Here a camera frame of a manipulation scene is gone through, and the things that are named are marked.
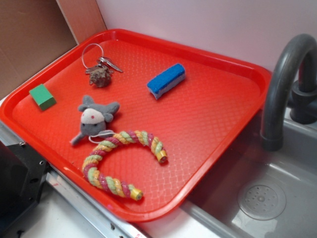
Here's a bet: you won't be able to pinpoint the green wooden block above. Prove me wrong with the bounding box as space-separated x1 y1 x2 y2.
29 84 56 111

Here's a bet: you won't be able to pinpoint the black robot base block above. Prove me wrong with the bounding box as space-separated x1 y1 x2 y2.
0 143 49 235

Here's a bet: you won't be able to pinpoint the red plastic tray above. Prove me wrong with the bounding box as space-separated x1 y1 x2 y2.
0 29 271 222

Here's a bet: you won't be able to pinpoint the blue sponge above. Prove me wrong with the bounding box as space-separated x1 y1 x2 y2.
147 63 186 100

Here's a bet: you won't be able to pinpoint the grey plush mouse toy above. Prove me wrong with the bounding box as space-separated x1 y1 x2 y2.
70 95 120 146

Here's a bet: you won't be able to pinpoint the brown spiky seashell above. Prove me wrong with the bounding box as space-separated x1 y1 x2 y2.
89 66 111 88

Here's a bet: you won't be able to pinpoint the grey toy sink basin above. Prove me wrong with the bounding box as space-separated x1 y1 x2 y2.
182 114 317 238

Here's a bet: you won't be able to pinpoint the grey toy faucet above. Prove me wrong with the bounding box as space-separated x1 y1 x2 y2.
260 34 317 151

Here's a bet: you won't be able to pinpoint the brown cardboard panel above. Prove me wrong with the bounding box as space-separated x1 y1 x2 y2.
0 0 106 98

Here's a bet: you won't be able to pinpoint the multicolour rope ring toy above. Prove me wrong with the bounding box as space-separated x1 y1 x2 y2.
82 130 167 201

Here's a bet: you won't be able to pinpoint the silver keys on ring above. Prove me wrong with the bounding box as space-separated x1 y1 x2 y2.
81 43 123 74

